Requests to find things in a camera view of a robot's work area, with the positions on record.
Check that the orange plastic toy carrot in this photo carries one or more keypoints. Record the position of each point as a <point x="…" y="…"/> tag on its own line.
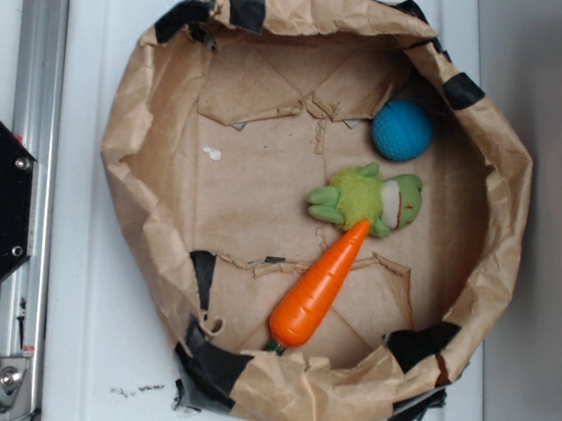
<point x="299" y="314"/>

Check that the brown paper bag bin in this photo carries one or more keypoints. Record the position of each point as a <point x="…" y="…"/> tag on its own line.
<point x="229" y="112"/>

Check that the green plush frog toy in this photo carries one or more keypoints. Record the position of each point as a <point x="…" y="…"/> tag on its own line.
<point x="355" y="194"/>

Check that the blue dimpled ball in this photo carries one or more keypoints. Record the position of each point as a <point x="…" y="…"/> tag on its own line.
<point x="402" y="130"/>

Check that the aluminium extrusion rail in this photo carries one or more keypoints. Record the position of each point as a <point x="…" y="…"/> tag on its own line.
<point x="23" y="296"/>

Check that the metal corner bracket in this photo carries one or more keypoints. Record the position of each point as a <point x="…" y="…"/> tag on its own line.
<point x="15" y="392"/>

